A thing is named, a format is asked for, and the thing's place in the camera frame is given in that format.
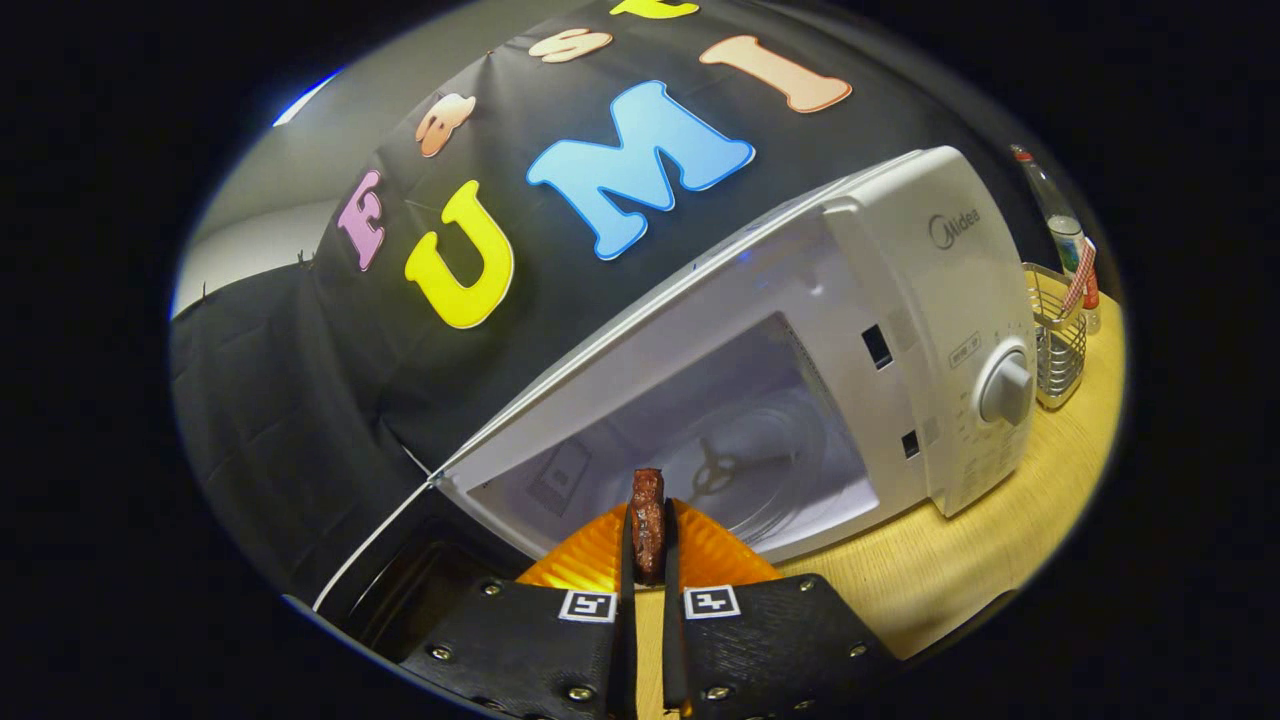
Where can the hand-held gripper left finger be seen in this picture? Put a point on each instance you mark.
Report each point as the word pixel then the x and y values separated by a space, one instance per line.
pixel 628 650

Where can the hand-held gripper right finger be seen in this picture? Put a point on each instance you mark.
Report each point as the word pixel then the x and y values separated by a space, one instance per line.
pixel 670 650

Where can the brown meat piece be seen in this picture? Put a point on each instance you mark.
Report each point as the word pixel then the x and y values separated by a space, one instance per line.
pixel 648 525

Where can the white toaster oven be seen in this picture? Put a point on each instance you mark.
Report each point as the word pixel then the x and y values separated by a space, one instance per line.
pixel 900 280

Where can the glass turntable plate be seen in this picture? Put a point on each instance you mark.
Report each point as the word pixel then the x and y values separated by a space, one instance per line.
pixel 770 470

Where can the black backdrop cloth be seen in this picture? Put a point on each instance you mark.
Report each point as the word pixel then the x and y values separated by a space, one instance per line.
pixel 300 400

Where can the pink striped stick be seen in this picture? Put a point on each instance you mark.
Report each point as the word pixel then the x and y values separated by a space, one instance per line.
pixel 1078 275

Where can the clear bottle with red label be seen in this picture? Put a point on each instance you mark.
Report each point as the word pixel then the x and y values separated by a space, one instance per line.
pixel 1045 195

